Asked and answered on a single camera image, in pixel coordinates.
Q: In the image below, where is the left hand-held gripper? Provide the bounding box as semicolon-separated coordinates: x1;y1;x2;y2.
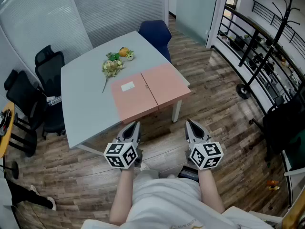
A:
103;121;143;170

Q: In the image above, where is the person's white shirt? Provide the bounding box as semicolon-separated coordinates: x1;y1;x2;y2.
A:
81;177;275;229

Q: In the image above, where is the wooden desk with white frame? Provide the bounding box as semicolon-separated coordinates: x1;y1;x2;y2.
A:
247;168;305;229

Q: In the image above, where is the frosted glass door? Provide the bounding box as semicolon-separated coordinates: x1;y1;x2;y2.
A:
176;0;219;46

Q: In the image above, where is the artificial flower bouquet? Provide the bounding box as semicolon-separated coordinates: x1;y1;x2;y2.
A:
102;52;125;93

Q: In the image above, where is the black device with screen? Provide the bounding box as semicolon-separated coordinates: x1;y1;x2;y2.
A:
177;165;200;182

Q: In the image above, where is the person's left forearm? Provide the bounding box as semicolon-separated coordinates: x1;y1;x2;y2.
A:
109;167;134;226

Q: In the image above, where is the black and green office chair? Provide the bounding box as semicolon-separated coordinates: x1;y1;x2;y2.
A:
249;84;305;172

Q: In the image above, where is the clear plastic water bottle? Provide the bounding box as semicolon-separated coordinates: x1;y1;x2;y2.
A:
46;95;63;107

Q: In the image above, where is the black coat rack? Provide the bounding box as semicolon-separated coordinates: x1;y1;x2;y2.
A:
235;0;301;100

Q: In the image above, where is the dark blue chair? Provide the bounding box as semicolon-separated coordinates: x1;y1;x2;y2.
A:
137;20;173;63

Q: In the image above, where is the person's right forearm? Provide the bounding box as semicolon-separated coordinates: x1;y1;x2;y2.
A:
197;168;226;215

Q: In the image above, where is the plain-faced pink file box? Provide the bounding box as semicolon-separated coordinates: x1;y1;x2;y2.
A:
141;62;192;111

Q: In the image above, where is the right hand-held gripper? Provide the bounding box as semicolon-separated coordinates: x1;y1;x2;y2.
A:
185;120;224;170

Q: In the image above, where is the round yellow table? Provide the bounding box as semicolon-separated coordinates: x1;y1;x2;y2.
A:
0;101;20;180

